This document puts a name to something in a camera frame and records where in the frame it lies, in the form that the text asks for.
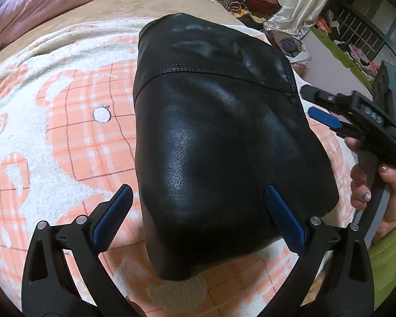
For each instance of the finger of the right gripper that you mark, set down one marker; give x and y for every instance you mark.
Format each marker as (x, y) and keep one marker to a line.
(339, 104)
(341, 129)

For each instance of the right hand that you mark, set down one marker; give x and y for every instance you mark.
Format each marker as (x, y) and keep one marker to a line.
(378, 217)

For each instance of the green sleeve forearm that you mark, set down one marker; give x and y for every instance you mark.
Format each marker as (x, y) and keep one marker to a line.
(383, 263)

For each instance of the cream satin curtain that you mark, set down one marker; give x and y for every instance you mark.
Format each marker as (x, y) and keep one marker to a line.
(295, 17)

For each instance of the beige bed sheet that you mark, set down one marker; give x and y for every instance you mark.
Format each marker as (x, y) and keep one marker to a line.
(99, 10)

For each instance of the bag of clothes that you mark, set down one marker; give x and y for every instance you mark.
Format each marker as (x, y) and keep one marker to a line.
(292, 48)

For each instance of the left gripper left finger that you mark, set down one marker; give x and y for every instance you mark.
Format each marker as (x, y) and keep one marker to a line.
(48, 288)

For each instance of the black leather jacket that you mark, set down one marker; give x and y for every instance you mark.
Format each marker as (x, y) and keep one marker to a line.
(218, 120)

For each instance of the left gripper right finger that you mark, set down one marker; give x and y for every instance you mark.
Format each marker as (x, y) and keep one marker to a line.
(348, 287)

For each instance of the white orange patterned blanket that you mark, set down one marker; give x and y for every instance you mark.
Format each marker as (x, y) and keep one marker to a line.
(67, 143)

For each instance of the black window grille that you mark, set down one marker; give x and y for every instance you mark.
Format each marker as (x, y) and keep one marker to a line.
(357, 30)

